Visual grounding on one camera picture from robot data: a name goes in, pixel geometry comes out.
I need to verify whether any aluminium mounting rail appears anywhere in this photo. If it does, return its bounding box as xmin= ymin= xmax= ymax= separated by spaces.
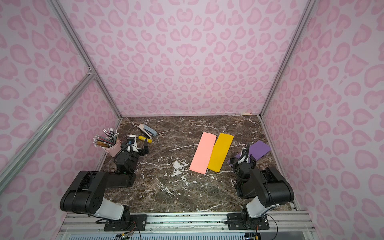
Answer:
xmin=56 ymin=211 xmax=319 ymax=240

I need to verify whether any bundle of pencils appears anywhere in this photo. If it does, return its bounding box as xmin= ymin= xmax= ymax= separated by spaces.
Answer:
xmin=93 ymin=128 xmax=119 ymax=148

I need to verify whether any pink pencil cup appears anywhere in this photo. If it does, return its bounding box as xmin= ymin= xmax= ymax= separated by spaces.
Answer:
xmin=105 ymin=139 xmax=122 ymax=157

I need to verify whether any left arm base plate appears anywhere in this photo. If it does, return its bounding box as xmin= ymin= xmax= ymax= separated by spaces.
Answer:
xmin=104 ymin=214 xmax=148 ymax=232

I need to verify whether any pink paper sheet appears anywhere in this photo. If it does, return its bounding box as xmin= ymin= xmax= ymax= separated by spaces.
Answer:
xmin=189 ymin=132 xmax=217 ymax=174

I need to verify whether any purple paper sheet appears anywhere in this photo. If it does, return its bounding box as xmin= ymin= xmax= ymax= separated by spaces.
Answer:
xmin=231 ymin=141 xmax=271 ymax=161

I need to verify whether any yellow highlighter marker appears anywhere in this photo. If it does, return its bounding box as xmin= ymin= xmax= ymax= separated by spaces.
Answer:
xmin=139 ymin=136 xmax=153 ymax=143

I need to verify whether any grey blue stapler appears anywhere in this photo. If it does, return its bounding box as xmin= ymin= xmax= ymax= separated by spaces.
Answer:
xmin=138 ymin=124 xmax=158 ymax=139

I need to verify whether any yellow paper sheet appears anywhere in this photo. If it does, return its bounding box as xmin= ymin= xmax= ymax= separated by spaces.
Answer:
xmin=208 ymin=133 xmax=234 ymax=173

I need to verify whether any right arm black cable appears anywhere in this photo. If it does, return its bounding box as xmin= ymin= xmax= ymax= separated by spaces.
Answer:
xmin=233 ymin=144 xmax=252 ymax=181

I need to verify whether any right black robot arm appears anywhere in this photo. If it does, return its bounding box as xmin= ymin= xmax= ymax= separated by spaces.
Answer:
xmin=226 ymin=156 xmax=295 ymax=230

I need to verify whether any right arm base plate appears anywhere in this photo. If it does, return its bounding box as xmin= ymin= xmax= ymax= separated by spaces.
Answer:
xmin=225 ymin=212 xmax=270 ymax=230

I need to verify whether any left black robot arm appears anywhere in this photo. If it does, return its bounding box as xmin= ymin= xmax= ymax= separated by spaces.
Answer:
xmin=60 ymin=136 xmax=149 ymax=222

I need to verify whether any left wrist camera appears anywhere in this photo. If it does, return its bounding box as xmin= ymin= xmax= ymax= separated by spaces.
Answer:
xmin=127 ymin=135 xmax=138 ymax=152

